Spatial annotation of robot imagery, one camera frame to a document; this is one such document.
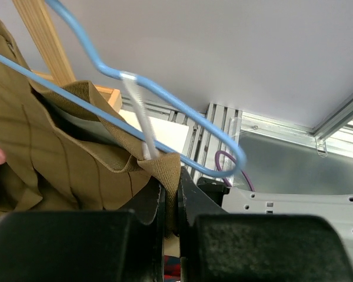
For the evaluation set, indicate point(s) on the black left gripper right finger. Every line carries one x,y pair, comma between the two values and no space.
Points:
219,246

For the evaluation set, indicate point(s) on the red black plaid skirt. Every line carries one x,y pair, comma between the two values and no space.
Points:
172,269

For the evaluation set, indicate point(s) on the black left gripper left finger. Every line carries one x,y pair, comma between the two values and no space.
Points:
122,245

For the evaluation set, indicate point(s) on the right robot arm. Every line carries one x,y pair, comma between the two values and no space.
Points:
336,209

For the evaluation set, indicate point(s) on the tan brown skirt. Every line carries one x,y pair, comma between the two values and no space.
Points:
60,156

